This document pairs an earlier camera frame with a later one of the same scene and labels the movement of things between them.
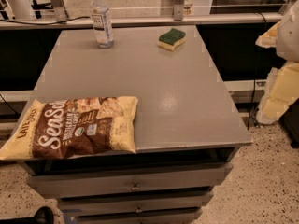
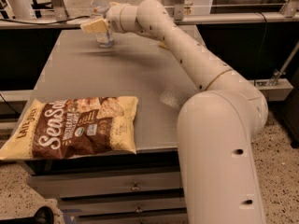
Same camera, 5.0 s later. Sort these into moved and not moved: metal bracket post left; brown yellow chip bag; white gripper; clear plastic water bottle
Moved: white gripper
Not moved: brown yellow chip bag; metal bracket post left; clear plastic water bottle
